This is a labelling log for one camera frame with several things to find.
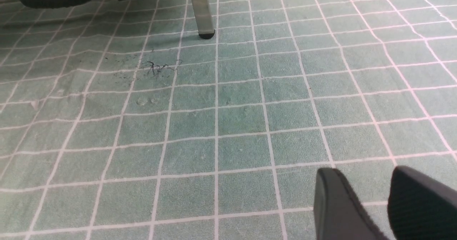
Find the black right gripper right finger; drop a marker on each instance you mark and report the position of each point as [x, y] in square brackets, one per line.
[421, 208]

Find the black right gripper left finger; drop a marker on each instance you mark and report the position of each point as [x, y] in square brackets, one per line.
[338, 212]

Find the silver metal shoe rack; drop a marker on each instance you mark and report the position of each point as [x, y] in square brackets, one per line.
[203, 17]

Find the green checkered floor mat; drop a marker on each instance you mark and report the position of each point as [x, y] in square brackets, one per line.
[118, 122]

